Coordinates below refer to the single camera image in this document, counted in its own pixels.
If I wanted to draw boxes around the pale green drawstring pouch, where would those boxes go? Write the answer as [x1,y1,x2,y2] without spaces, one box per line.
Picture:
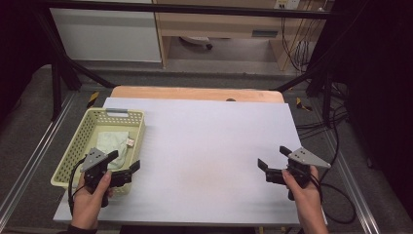
[94,130,136,171]

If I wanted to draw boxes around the pale yellow plastic basket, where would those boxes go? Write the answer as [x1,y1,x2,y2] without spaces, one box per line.
[50,107,146,196]

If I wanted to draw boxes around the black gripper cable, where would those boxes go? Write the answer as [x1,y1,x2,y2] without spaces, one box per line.
[311,175,357,225]
[66,158,88,216]

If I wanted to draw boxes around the white chair base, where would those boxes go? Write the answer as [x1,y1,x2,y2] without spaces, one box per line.
[179,35,214,51]

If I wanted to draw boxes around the white cabinet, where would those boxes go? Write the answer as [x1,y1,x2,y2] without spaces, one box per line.
[51,0,163,63]

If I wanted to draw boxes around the bundle of hanging cables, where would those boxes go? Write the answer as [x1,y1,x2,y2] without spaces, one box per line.
[280,16,319,74]

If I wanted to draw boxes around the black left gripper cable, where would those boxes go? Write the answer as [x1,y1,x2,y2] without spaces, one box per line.
[66,158,88,216]

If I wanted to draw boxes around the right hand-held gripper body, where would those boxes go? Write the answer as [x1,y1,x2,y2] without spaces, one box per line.
[265,146,332,202]

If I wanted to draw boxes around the aluminium floor rail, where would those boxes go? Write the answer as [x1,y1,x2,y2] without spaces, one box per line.
[310,97,382,234]
[0,92,78,222]

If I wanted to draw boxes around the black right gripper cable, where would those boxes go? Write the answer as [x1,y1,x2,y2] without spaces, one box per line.
[311,175,357,225]

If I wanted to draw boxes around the white wall socket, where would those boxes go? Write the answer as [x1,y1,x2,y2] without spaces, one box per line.
[273,0,302,11]

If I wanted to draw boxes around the person's left hand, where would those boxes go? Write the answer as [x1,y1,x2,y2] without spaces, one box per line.
[70,170,114,230]

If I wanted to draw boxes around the white table board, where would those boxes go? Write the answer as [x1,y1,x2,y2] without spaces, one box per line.
[53,97,328,227]

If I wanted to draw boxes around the black metal crossbar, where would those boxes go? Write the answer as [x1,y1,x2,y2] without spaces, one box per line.
[38,0,334,20]

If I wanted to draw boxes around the light wooden desk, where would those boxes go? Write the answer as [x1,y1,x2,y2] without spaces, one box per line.
[152,0,334,71]

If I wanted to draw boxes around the black floor cables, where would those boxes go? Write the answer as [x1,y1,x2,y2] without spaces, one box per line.
[295,82,351,141]

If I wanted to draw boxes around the person's right hand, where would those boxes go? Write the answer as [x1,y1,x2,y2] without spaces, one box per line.
[281,165,323,213]

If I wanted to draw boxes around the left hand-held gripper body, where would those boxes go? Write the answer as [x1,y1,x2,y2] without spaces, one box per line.
[80,147,132,209]

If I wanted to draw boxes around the wooden table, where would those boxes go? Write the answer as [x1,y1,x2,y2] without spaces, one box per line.
[110,85,285,104]

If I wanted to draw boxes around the black metal stand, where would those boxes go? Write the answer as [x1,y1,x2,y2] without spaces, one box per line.
[32,8,117,122]
[275,62,336,129]

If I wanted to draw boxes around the yellow black tape piece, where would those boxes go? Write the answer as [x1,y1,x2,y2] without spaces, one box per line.
[295,97,314,112]
[86,91,100,109]

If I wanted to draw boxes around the black curtain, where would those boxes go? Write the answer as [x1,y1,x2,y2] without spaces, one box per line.
[319,0,413,222]
[0,0,55,118]

